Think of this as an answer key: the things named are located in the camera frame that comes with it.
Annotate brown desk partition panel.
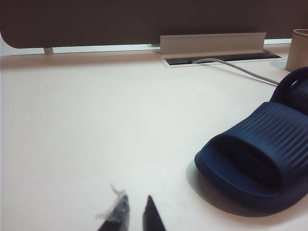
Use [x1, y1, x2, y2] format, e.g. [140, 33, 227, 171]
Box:
[0, 0, 308, 50]

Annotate white cable tray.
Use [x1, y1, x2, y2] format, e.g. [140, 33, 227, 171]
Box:
[157, 32, 282, 69]

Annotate dark blue rubber slipper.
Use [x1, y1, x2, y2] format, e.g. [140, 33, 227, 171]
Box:
[270, 66, 308, 114]
[193, 101, 308, 214]

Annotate beige paper cup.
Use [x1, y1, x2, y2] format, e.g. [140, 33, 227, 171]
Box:
[285, 28, 308, 72]

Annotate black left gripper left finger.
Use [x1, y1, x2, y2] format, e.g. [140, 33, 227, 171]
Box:
[97, 184, 131, 231]

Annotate light grey table cable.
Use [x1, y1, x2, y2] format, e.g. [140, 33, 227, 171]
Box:
[193, 58, 280, 86]

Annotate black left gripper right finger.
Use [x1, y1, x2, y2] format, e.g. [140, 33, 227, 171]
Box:
[142, 195, 167, 231]

